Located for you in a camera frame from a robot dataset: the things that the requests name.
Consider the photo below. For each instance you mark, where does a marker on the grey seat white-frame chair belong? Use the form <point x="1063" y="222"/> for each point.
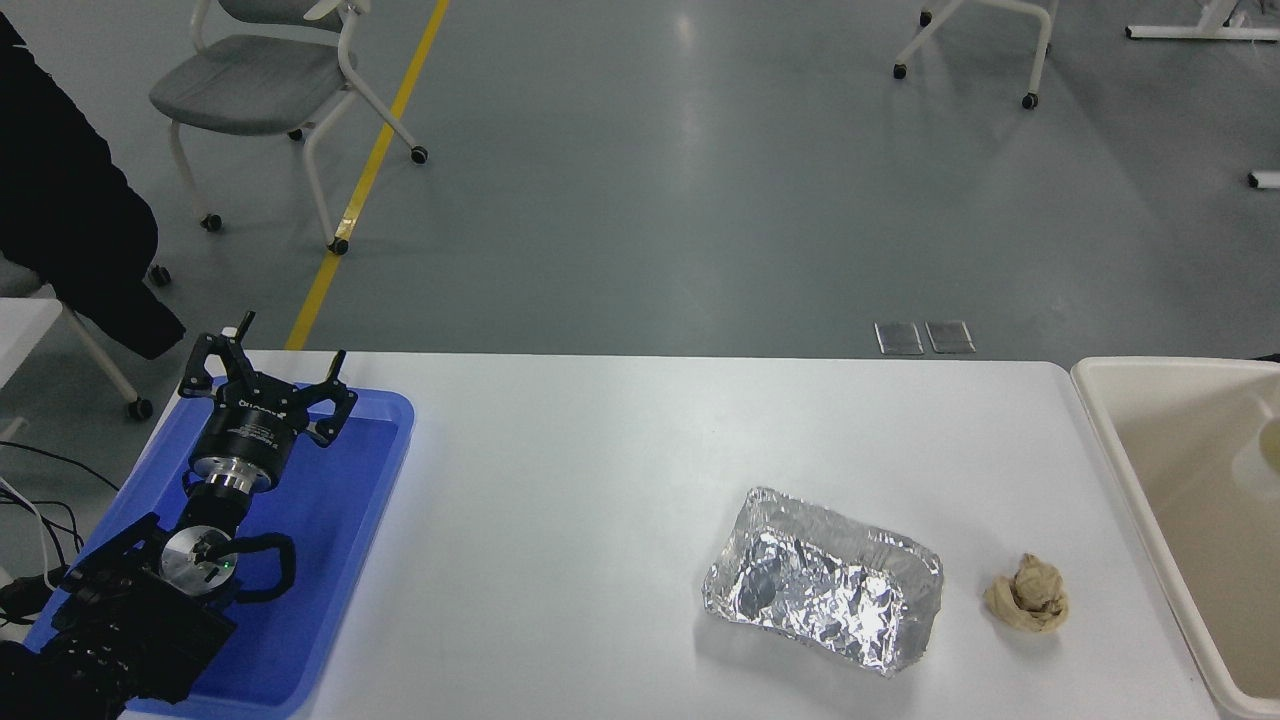
<point x="250" y="85"/>

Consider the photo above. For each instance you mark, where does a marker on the person's wheeled chair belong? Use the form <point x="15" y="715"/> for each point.
<point x="100" y="360"/>

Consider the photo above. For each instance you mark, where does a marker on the silver foil tray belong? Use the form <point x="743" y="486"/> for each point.
<point x="820" y="585"/>

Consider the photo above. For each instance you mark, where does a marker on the blue plastic tray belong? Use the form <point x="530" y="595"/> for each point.
<point x="330" y="540"/>

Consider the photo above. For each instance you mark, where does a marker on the large pale bin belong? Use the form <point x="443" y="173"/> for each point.
<point x="1180" y="520"/>

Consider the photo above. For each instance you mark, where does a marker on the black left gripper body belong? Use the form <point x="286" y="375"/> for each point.
<point x="252" y="430"/>

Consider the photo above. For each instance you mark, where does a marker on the white table foot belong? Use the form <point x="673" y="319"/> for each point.
<point x="1190" y="29"/>

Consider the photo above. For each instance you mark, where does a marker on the person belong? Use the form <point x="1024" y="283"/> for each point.
<point x="60" y="200"/>

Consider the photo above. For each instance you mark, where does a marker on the white-frame wheeled chair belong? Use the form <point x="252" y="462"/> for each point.
<point x="1040" y="40"/>

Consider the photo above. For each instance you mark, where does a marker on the metal floor plate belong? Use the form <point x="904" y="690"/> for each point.
<point x="899" y="338"/>
<point x="950" y="337"/>

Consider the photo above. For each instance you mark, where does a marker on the small white side table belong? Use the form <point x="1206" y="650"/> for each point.
<point x="22" y="330"/>

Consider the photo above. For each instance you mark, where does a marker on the small white furniture foot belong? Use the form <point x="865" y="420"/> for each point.
<point x="1265" y="179"/>

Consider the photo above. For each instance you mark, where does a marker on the crumpled tan paper ball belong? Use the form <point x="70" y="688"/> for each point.
<point x="1030" y="597"/>

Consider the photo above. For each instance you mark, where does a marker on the white paper cup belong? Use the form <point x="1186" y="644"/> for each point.
<point x="1262" y="455"/>

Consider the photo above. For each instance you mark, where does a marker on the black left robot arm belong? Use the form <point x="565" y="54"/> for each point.
<point x="150" y="610"/>

